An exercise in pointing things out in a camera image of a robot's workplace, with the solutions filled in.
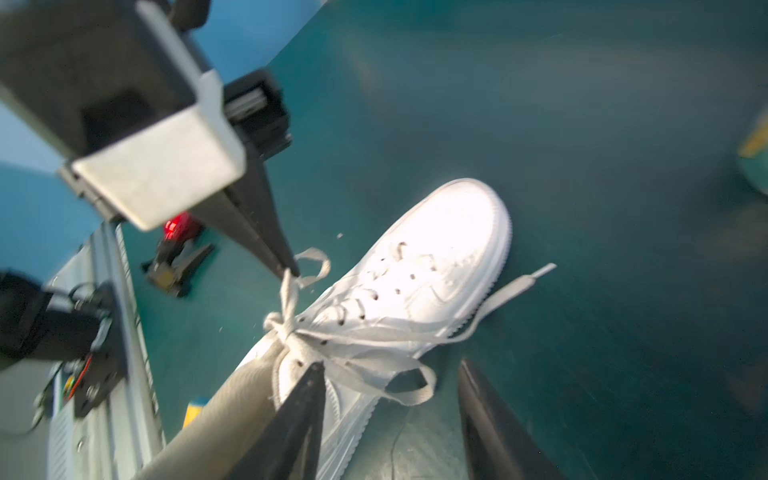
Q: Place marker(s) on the white shoelace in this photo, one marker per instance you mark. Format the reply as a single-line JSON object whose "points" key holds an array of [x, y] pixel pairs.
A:
{"points": [[360, 352]]}

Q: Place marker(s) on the aluminium front rail base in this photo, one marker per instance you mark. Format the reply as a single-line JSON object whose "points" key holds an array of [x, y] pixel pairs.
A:
{"points": [[94, 418]]}

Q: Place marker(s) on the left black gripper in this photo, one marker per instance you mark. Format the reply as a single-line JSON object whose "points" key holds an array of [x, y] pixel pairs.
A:
{"points": [[245, 211]]}

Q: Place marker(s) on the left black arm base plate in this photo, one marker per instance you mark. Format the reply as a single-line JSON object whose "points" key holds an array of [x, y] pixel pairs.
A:
{"points": [[105, 365]]}

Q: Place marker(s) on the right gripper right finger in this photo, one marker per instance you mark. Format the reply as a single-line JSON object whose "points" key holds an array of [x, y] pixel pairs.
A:
{"points": [[496, 444]]}

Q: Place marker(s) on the white sneaker shoe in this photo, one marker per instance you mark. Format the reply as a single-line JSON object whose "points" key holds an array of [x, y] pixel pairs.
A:
{"points": [[434, 265]]}

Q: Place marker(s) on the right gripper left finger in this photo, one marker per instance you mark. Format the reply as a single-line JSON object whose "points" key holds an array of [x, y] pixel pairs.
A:
{"points": [[289, 446]]}

